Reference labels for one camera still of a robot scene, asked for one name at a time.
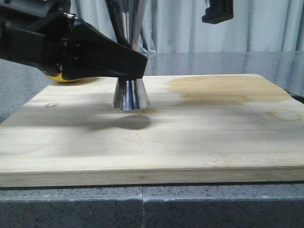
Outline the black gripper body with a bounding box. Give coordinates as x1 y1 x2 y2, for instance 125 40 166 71
0 0 75 76

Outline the grey curtain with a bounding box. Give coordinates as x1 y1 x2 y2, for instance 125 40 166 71
68 0 304 55

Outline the yellow lemon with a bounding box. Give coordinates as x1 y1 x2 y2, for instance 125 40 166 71
46 74 80 83

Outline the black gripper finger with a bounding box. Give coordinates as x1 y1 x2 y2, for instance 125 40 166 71
62 19 148 80
202 0 234 24

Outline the steel double jigger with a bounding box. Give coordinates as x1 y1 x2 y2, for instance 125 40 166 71
106 0 149 110

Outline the wooden cutting board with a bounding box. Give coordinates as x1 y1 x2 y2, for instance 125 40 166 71
0 74 304 187

